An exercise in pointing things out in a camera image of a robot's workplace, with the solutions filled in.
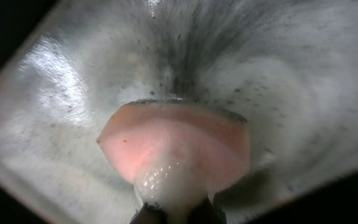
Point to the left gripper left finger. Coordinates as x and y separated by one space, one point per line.
149 214

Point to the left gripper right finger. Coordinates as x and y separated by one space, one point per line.
205 213

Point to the black soapy water tray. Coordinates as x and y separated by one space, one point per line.
289 67

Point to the pink sponge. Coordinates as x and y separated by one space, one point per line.
176 153

